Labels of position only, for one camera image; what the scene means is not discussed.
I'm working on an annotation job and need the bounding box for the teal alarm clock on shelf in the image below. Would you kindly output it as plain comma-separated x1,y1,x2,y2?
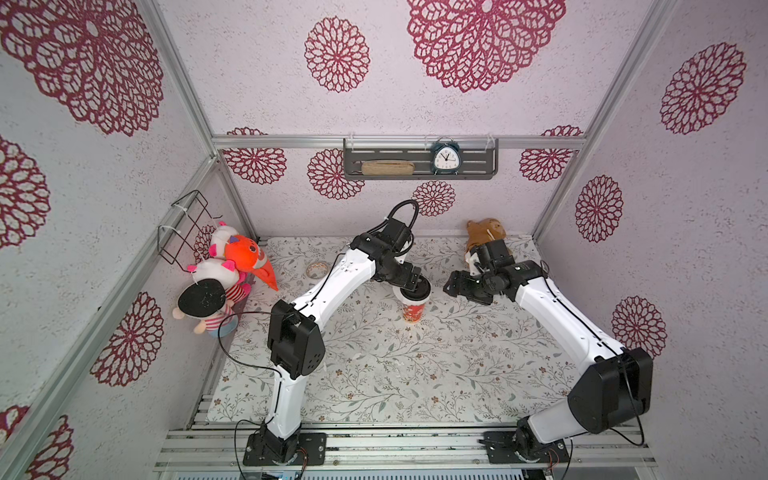
431,141,463,175

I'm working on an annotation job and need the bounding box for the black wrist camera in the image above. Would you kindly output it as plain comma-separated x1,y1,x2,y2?
474,239,515,272
375,218,413,252

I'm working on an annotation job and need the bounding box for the black round plush hat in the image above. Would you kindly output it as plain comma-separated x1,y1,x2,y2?
173,279,227,319

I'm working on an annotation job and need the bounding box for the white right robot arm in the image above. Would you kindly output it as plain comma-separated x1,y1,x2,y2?
443,260,653,461

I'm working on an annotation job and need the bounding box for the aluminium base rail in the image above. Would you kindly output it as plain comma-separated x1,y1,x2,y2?
150,423,658,478

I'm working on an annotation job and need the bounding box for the black wire wall basket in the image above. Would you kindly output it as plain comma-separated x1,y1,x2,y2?
155,189,222,273

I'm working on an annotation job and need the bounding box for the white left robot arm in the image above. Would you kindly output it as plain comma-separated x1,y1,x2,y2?
244,227,429,466

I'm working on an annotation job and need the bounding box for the pink striped pig plush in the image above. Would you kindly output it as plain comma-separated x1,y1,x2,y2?
172,258,252,338

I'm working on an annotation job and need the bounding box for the tan pouch on shelf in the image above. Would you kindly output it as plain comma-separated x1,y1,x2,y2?
361,160,415,177

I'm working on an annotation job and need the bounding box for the red paper milk tea cup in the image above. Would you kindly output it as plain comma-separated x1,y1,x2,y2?
393,287,429,323

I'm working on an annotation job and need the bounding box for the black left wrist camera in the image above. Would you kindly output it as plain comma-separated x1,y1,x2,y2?
375,218,413,252

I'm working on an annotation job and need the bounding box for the clear tape roll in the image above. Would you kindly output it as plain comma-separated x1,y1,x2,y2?
305,261,331,280

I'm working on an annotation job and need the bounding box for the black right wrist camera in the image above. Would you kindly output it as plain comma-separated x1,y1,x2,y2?
474,239,515,272

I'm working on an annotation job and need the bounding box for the grey wall shelf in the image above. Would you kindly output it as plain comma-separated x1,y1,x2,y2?
342,137,499,181

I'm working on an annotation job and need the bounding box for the black plastic cup lid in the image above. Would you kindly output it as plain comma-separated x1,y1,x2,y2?
401,276,431,303

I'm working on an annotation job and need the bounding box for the brown teddy bear plush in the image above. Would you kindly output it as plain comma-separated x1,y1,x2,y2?
465,218,507,253

